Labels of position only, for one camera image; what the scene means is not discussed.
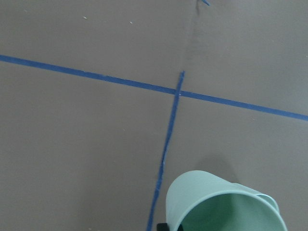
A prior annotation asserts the mint green plastic cup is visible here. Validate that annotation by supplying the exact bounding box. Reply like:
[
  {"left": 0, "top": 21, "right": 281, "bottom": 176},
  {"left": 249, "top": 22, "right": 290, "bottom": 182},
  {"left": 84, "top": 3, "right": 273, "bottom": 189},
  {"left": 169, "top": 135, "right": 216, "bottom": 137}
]
[{"left": 166, "top": 170, "right": 287, "bottom": 231}]

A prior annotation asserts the crossing blue tape strip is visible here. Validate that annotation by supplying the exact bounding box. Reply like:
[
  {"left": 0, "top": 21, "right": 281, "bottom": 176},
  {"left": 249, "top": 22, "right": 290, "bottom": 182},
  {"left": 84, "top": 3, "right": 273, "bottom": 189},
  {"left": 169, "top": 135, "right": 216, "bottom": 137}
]
[{"left": 145, "top": 71, "right": 185, "bottom": 231}]

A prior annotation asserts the long blue tape strip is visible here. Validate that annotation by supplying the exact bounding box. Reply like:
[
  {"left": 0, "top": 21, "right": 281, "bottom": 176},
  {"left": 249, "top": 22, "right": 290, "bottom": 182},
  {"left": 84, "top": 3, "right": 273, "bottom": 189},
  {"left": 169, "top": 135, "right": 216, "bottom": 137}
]
[{"left": 0, "top": 55, "right": 308, "bottom": 121}]

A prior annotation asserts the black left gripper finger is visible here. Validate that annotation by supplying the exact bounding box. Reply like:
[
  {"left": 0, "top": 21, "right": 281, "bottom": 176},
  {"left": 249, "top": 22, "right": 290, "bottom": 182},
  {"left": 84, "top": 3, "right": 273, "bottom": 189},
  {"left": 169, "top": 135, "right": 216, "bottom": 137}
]
[{"left": 156, "top": 223, "right": 170, "bottom": 231}]

